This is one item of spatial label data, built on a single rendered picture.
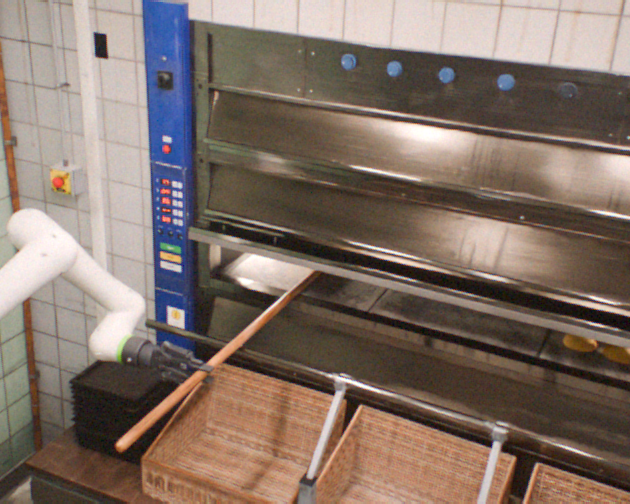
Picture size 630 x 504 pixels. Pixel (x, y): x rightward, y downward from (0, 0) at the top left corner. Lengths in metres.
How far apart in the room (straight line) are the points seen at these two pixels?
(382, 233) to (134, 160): 0.98
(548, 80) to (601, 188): 0.33
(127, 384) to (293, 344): 0.61
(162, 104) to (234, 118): 0.27
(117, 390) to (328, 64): 1.36
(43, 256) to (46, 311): 1.42
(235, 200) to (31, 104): 0.90
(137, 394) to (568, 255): 1.53
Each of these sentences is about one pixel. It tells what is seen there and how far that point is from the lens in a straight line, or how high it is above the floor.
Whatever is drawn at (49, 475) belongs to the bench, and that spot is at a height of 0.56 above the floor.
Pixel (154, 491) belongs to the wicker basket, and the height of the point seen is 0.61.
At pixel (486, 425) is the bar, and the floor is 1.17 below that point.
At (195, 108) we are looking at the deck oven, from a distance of 2.96.
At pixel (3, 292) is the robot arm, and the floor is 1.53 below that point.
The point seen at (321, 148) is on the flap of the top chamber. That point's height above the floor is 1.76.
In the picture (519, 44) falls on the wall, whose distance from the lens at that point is 2.49.
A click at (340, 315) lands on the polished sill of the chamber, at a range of 2.94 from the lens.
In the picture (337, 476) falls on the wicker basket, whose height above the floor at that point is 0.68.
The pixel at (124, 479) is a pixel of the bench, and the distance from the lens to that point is 3.18.
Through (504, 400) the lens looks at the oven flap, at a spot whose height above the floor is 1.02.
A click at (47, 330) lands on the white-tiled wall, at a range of 3.80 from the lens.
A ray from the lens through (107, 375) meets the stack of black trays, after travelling 3.23.
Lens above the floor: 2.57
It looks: 24 degrees down
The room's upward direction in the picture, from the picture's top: 3 degrees clockwise
